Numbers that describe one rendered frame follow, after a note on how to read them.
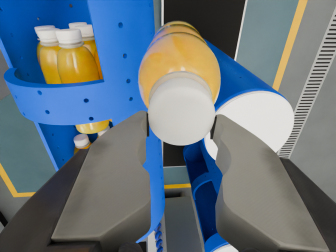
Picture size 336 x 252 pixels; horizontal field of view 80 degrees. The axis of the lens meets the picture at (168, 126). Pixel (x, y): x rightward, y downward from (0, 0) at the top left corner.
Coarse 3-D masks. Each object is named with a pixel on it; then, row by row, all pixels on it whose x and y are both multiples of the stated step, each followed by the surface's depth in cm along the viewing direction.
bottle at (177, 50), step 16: (160, 32) 20; (176, 32) 16; (192, 32) 18; (160, 48) 14; (176, 48) 13; (192, 48) 14; (208, 48) 15; (144, 64) 15; (160, 64) 13; (176, 64) 13; (192, 64) 13; (208, 64) 14; (144, 80) 14; (160, 80) 12; (208, 80) 13; (144, 96) 14
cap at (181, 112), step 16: (176, 80) 11; (192, 80) 12; (160, 96) 11; (176, 96) 11; (192, 96) 11; (208, 96) 11; (160, 112) 11; (176, 112) 11; (192, 112) 11; (208, 112) 11; (160, 128) 12; (176, 128) 12; (192, 128) 12; (208, 128) 12; (176, 144) 12
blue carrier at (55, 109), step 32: (0, 0) 37; (32, 0) 42; (64, 0) 46; (96, 0) 26; (128, 0) 28; (0, 32) 36; (32, 32) 43; (96, 32) 27; (128, 32) 30; (32, 64) 44; (128, 64) 32; (32, 96) 31; (64, 96) 30; (96, 96) 31; (128, 96) 34; (64, 128) 56; (64, 160) 57; (160, 160) 52; (160, 192) 56
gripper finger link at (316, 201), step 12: (288, 168) 8; (300, 180) 7; (300, 192) 7; (312, 192) 7; (312, 204) 7; (324, 204) 7; (312, 216) 6; (324, 216) 6; (324, 228) 6; (324, 240) 6
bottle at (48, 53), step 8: (40, 48) 38; (48, 48) 37; (56, 48) 37; (40, 56) 38; (48, 56) 37; (56, 56) 37; (40, 64) 38; (48, 64) 37; (56, 64) 38; (48, 72) 38; (56, 72) 38; (48, 80) 39; (56, 80) 39
